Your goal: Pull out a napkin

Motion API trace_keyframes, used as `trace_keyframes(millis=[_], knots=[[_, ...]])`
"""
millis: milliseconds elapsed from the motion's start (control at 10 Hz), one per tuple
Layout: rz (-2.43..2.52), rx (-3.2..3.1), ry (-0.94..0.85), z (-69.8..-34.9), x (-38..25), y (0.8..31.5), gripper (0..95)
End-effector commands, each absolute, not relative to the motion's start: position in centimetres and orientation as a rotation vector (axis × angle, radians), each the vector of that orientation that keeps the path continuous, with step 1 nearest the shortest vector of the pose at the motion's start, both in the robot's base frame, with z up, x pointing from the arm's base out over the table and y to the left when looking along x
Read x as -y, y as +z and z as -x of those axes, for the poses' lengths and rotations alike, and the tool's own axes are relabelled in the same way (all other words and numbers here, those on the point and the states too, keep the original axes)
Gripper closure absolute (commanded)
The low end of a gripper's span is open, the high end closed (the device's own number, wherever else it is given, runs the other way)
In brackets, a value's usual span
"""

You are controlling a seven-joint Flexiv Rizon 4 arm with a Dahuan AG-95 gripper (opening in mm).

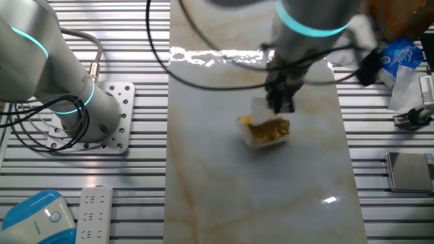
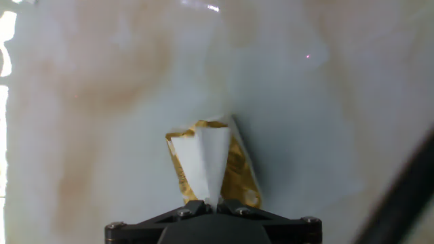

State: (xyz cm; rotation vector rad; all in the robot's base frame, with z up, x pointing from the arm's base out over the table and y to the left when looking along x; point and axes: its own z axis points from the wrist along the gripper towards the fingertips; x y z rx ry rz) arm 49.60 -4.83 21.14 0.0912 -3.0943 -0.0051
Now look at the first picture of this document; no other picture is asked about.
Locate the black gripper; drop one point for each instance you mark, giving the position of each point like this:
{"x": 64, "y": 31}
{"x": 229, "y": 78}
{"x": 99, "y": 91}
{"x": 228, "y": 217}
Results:
{"x": 285, "y": 74}

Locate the white napkin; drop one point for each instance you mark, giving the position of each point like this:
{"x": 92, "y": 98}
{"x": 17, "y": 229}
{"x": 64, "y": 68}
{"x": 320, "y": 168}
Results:
{"x": 261, "y": 112}

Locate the gold tissue pack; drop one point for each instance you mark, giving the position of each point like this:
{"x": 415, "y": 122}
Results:
{"x": 271, "y": 132}

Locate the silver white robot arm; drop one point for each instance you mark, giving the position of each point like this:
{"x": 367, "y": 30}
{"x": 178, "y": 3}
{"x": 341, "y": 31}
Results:
{"x": 34, "y": 51}

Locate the flat loose white tissue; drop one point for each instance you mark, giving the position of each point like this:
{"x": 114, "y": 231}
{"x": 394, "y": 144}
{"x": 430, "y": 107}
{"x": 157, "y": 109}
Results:
{"x": 407, "y": 88}

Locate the blue tissue pack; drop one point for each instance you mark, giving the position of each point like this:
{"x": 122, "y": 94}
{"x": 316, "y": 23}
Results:
{"x": 403, "y": 57}

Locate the metal clamp stand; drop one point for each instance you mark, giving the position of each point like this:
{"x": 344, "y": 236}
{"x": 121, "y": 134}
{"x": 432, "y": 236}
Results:
{"x": 412, "y": 118}

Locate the grey square metal plate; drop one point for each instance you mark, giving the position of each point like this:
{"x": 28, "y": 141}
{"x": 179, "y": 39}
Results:
{"x": 410, "y": 171}

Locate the black flat panel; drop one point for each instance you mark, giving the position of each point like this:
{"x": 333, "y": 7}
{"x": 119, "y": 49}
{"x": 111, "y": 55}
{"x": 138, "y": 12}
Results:
{"x": 428, "y": 51}

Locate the white power strip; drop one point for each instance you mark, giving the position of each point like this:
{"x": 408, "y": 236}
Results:
{"x": 95, "y": 217}

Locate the blue white control device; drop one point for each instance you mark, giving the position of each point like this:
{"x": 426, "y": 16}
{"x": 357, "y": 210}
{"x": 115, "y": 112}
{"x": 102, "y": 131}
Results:
{"x": 34, "y": 220}

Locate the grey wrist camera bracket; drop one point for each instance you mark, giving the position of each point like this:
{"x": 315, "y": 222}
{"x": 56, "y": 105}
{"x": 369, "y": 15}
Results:
{"x": 363, "y": 30}

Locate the silver camera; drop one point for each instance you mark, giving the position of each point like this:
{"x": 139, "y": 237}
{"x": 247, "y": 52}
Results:
{"x": 427, "y": 88}

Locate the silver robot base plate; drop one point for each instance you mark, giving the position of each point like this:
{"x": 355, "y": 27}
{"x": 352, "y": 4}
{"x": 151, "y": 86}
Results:
{"x": 122, "y": 101}

